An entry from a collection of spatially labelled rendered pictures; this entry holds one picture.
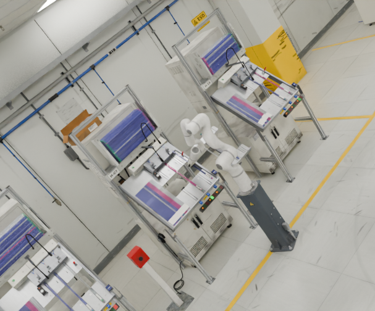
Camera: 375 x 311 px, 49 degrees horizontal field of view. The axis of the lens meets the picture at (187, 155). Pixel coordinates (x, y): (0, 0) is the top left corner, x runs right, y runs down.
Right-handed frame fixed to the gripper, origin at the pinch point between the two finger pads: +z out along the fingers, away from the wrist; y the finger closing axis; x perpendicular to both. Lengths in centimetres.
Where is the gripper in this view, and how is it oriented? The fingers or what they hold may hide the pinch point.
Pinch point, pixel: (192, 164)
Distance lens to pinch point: 403.1
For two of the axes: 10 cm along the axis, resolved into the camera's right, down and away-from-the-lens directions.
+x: 7.6, 6.1, -2.3
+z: -0.8, 4.4, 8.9
